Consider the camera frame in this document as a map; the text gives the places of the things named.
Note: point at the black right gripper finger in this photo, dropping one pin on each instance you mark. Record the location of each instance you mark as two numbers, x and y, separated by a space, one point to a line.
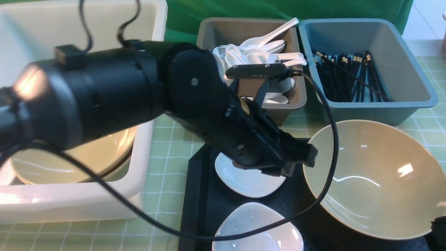
438 229

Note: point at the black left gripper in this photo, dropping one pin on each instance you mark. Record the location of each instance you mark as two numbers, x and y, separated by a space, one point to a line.
244 133

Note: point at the tan noodle bowl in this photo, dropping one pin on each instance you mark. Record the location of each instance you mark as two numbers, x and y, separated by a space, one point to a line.
386 184

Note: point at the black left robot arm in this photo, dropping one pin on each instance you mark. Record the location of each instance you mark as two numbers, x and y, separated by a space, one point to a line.
80 97

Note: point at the tan bowl in tub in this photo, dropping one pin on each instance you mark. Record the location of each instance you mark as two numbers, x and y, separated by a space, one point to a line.
103 156

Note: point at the pile of black chopsticks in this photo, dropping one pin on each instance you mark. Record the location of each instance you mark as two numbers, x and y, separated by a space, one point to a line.
350 78

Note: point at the black plastic serving tray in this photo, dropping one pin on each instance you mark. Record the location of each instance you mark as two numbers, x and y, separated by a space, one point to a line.
208 202

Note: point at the pile of white spoons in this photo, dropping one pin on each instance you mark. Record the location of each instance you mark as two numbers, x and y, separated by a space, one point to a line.
230 55

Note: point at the white spoon sticking out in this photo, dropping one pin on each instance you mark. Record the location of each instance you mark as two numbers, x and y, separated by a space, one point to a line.
263 40

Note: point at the blue plastic chopstick bin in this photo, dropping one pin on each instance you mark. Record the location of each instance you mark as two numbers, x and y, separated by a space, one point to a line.
403 79

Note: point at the green checkered tablecloth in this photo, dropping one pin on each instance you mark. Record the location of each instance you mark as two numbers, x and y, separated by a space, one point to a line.
163 192

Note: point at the green backdrop cloth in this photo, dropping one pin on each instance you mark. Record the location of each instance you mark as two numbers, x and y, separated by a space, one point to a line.
185 16

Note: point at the large white plastic tub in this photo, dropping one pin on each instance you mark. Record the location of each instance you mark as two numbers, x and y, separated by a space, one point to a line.
29 32

